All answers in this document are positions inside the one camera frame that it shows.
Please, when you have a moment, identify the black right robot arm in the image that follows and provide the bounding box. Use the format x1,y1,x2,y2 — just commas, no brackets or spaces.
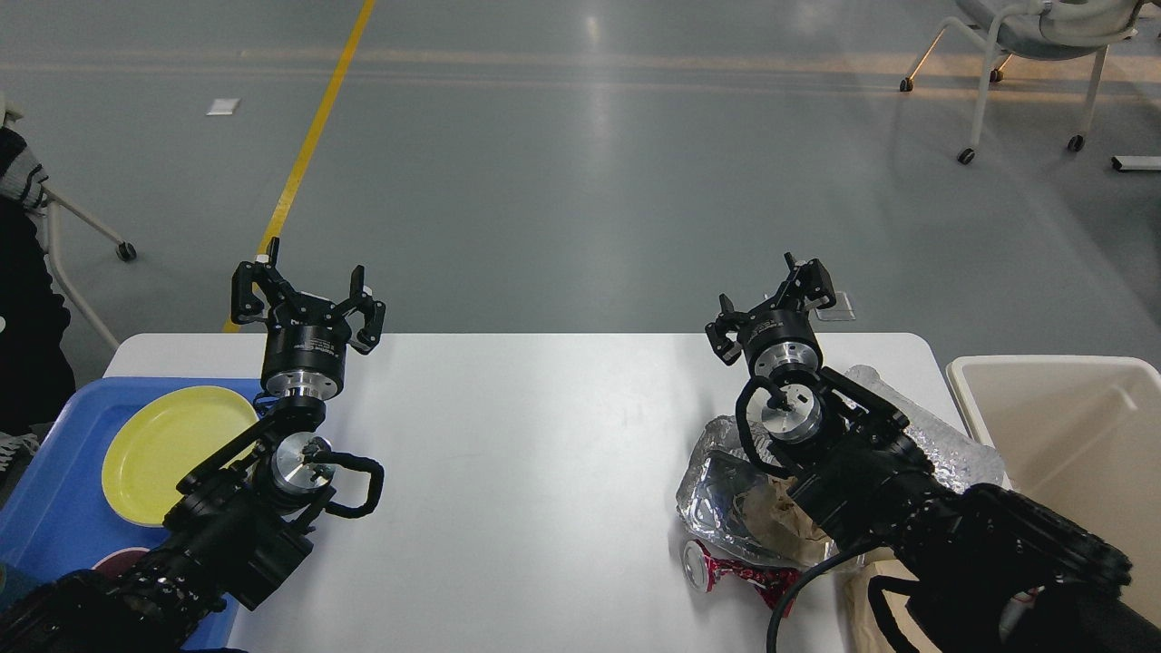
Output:
705,254,1158,652

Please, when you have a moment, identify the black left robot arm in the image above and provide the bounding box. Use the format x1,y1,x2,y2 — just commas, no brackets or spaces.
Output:
3,239,385,652

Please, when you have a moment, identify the blue plastic tray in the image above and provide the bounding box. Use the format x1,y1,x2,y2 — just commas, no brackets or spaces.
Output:
0,376,273,653

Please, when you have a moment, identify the white office chair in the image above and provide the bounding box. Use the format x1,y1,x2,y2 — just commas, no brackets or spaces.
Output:
899,1,1145,166

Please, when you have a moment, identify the crushed red can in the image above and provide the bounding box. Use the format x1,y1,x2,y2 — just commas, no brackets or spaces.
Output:
680,539,802,610

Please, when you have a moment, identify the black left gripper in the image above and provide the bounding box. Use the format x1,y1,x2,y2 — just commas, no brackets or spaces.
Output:
229,237,385,401

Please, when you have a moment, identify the yellow plastic plate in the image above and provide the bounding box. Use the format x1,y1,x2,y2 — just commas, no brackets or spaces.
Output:
100,385,259,528

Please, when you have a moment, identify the white caster leg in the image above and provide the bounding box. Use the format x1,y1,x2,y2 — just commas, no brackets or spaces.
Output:
36,186,138,350

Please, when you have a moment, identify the floor outlet plate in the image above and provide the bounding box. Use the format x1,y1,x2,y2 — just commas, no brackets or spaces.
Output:
814,290,857,322

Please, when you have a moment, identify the crumpled silver foil wrapper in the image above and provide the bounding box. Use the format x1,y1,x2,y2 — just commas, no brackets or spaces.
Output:
676,414,838,568

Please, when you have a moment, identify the brown paper bag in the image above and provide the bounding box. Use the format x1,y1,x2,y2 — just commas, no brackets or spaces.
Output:
844,547,940,652

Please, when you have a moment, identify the pink mug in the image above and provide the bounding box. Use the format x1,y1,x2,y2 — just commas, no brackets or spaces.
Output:
91,546,150,581

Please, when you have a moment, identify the person in dark clothes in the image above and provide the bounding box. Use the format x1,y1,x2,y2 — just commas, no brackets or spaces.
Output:
1,127,75,481

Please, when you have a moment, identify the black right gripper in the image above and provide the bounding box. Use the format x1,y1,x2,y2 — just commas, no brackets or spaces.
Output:
706,252,837,376

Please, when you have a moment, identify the beige plastic bin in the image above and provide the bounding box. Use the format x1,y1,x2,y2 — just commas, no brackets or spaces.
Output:
946,356,1160,623

